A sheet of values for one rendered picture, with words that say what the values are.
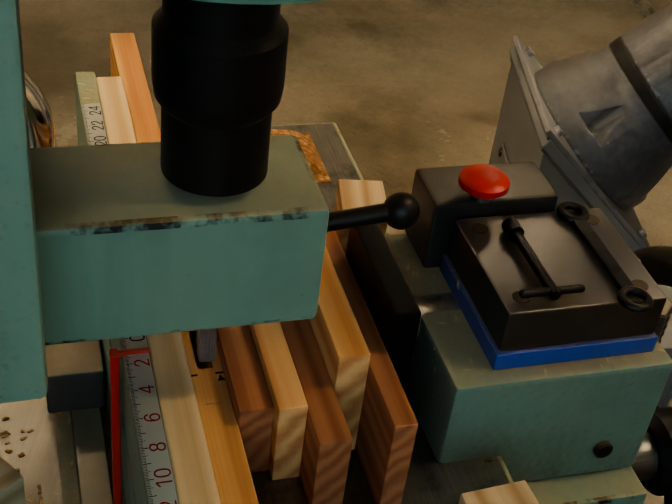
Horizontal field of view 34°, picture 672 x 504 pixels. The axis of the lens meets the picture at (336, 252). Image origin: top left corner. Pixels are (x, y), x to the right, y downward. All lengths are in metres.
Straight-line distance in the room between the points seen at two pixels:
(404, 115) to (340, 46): 0.37
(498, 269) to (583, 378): 0.08
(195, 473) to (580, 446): 0.24
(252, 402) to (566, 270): 0.19
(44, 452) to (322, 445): 0.26
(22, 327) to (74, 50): 2.45
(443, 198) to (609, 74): 0.60
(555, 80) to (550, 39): 2.02
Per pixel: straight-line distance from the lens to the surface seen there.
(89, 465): 0.74
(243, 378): 0.60
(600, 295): 0.62
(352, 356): 0.58
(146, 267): 0.52
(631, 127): 1.21
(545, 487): 0.69
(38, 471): 0.75
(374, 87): 2.84
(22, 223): 0.45
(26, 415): 0.79
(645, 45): 1.23
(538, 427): 0.65
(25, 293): 0.47
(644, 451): 0.79
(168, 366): 0.60
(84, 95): 0.82
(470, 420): 0.62
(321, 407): 0.58
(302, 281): 0.54
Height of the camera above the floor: 1.37
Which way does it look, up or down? 37 degrees down
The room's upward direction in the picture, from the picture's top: 8 degrees clockwise
